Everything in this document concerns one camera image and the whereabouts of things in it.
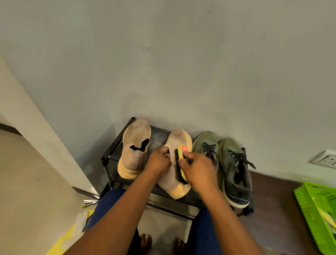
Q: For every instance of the yellow-edged shoe shine sponge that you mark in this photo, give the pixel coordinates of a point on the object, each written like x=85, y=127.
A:
x=183, y=148

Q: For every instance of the beige suede shoe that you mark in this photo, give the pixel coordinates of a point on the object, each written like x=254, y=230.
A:
x=134, y=157
x=178, y=136

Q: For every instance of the person's foot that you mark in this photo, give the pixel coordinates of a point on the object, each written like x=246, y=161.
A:
x=179, y=247
x=146, y=243

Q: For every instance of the person's left forearm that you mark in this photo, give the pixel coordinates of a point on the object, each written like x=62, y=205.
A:
x=118, y=220

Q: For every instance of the white wall socket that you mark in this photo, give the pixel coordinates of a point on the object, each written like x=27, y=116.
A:
x=326, y=159

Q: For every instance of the person's right hand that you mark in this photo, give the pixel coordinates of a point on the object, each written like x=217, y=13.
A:
x=200, y=173

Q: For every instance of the person's left foot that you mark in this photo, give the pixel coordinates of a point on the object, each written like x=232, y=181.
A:
x=146, y=243

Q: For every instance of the person's right foot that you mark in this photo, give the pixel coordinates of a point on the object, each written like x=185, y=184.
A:
x=179, y=247

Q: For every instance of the green sneaker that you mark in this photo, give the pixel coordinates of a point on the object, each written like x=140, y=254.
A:
x=236, y=184
x=207, y=139

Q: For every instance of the yellow sticky note pad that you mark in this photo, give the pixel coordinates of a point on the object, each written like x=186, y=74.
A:
x=326, y=216

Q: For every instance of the person's left hand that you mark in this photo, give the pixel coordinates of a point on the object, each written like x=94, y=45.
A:
x=157, y=165

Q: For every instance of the dark skirting strip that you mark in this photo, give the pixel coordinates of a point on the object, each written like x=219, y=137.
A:
x=10, y=129
x=85, y=192

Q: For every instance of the dark brown low bench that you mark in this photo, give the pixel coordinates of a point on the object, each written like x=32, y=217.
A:
x=275, y=210

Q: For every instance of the person's right forearm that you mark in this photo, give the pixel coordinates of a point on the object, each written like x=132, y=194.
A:
x=231, y=226

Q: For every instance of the dark blue trousers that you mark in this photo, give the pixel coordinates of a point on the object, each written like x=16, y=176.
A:
x=204, y=236

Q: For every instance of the black metal shoe rack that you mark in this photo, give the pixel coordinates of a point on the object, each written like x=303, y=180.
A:
x=158, y=136

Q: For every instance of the green plastic basket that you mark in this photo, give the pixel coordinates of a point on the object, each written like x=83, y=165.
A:
x=307, y=210

